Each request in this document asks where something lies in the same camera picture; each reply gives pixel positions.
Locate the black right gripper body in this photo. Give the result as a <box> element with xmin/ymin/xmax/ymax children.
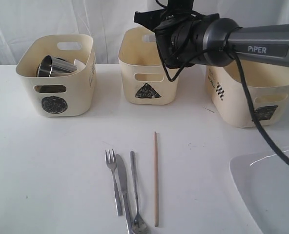
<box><xmin>134</xmin><ymin>0</ymin><xmax>220</xmax><ymax>69</ymax></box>

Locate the wooden chopstick apart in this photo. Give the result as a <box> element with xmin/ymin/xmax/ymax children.
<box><xmin>154</xmin><ymin>132</ymin><xmax>159</xmax><ymax>227</ymax></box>

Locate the steel cup with wire handle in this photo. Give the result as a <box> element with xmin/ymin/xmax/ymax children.
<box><xmin>34</xmin><ymin>85</ymin><xmax>66</xmax><ymax>93</ymax></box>

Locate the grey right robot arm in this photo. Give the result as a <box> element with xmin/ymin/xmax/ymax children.
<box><xmin>134</xmin><ymin>0</ymin><xmax>289</xmax><ymax>69</ymax></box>

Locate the cream bin with triangle mark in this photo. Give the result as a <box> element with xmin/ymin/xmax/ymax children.
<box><xmin>118</xmin><ymin>27</ymin><xmax>179</xmax><ymax>105</ymax></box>

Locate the stainless steel spoon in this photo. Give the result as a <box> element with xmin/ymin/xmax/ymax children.
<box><xmin>130</xmin><ymin>151</ymin><xmax>149</xmax><ymax>234</ymax></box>

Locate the cream bin with square mark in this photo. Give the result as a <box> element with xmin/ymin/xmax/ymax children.
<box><xmin>205</xmin><ymin>60</ymin><xmax>289</xmax><ymax>128</ymax></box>

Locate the stainless steel fork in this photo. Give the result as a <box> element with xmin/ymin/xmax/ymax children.
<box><xmin>105</xmin><ymin>149</ymin><xmax>123</xmax><ymax>216</ymax></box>

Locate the stainless steel table knife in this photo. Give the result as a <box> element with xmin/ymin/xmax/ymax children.
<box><xmin>115</xmin><ymin>154</ymin><xmax>133</xmax><ymax>234</ymax></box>

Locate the steel mug with loop handle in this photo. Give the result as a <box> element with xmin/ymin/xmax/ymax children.
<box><xmin>36</xmin><ymin>55</ymin><xmax>77</xmax><ymax>78</ymax></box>

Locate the large white square plate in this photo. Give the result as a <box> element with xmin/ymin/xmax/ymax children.
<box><xmin>229</xmin><ymin>150</ymin><xmax>289</xmax><ymax>234</ymax></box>

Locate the cream bin with circle mark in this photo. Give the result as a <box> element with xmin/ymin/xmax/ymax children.
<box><xmin>16</xmin><ymin>34</ymin><xmax>97</xmax><ymax>117</ymax></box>

